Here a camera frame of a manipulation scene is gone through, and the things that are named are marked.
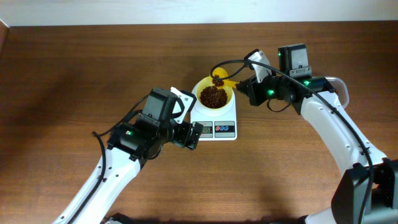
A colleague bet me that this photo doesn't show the red beans in bowl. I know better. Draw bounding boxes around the red beans in bowl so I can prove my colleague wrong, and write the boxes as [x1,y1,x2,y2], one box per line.
[200,86,228,109]

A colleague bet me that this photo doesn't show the clear plastic food container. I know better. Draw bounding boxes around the clear plastic food container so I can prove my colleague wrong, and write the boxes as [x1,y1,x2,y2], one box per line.
[326,77,349,108]

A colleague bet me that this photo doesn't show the yellow plastic measuring scoop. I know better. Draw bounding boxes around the yellow plastic measuring scoop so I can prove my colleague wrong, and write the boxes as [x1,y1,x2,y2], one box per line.
[210,67,238,89]

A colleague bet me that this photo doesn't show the pale yellow plastic bowl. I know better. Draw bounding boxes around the pale yellow plastic bowl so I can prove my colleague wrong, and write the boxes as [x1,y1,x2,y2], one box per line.
[193,77,233,110]

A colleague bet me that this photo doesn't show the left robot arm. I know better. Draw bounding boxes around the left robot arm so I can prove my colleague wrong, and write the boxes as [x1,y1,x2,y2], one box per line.
[54,87,203,223]

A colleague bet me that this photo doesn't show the white digital kitchen scale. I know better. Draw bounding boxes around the white digital kitchen scale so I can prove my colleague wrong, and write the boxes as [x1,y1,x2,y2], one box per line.
[190,83,238,141]

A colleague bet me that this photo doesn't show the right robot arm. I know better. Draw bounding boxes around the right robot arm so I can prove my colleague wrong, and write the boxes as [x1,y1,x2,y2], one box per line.
[237,44,397,223]

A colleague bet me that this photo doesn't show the red beans in scoop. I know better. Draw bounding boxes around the red beans in scoop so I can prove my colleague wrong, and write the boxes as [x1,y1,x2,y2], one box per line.
[212,78,224,87]

